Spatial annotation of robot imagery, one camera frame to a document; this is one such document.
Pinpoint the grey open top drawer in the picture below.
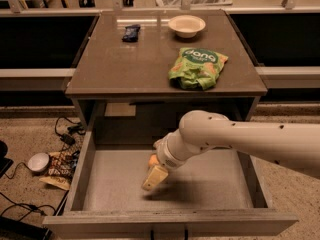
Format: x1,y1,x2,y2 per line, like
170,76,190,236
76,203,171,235
42,98,299,240

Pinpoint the green dang chips bag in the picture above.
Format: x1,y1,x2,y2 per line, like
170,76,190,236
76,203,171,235
168,47,228,90

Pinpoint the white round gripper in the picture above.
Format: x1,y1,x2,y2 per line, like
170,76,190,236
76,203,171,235
142,132,187,191

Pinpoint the grey cabinet with counter top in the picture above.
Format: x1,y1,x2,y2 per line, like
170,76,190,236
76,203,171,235
66,10,267,124

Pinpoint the black power adapter with cable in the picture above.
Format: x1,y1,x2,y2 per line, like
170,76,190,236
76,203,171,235
54,117,85,146

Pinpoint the white round puck device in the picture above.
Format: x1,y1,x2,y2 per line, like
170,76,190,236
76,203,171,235
27,153,50,172

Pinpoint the white paper bowl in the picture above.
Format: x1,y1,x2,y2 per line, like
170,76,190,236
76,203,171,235
168,15,206,38

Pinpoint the brown snack bag on floor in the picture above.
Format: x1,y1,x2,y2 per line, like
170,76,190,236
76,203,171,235
40,151,79,191

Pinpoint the dark blue snack wrapper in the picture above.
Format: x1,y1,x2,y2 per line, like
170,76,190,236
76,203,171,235
122,24,141,42

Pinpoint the black cable on floor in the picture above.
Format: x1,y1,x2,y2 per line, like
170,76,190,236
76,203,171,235
0,192,57,222

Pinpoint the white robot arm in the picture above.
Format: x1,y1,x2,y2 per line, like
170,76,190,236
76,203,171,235
142,110,320,191

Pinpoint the orange fruit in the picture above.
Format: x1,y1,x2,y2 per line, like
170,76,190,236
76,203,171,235
148,154,159,167

